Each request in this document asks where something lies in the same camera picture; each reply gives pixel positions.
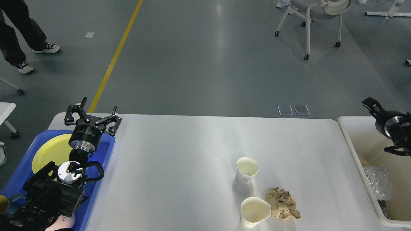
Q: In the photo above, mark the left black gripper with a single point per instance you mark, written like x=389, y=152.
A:
x=85, y=134

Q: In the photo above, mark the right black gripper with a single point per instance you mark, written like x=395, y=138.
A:
x=384, y=118

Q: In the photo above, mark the yellow plastic plate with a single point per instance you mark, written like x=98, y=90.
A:
x=56, y=149

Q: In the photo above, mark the pink mug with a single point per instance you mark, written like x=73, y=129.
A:
x=62, y=222

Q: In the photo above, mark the dark teal mug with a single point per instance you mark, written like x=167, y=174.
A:
x=11, y=204

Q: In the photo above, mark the brown paper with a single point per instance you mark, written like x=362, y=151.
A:
x=283, y=204

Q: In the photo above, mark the white paper cup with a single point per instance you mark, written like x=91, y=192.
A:
x=247, y=168
x=253, y=211

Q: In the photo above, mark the brown paper bag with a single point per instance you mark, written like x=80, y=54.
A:
x=399, y=207

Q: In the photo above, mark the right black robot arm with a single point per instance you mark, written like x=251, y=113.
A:
x=394, y=125

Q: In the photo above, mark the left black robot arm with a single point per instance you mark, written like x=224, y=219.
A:
x=59, y=189

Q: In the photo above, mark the blue plastic tray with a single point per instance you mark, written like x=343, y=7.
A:
x=24, y=171

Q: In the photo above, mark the white plastic bin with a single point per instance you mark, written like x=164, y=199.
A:
x=362, y=137

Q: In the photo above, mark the white side table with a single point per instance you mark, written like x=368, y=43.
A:
x=5, y=110

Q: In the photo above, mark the grey floor plates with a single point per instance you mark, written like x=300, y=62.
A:
x=290, y=110

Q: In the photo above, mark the white wheeled chair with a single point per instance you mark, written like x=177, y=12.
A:
x=311, y=10

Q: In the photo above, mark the white table frame base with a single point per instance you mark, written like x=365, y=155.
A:
x=393, y=11

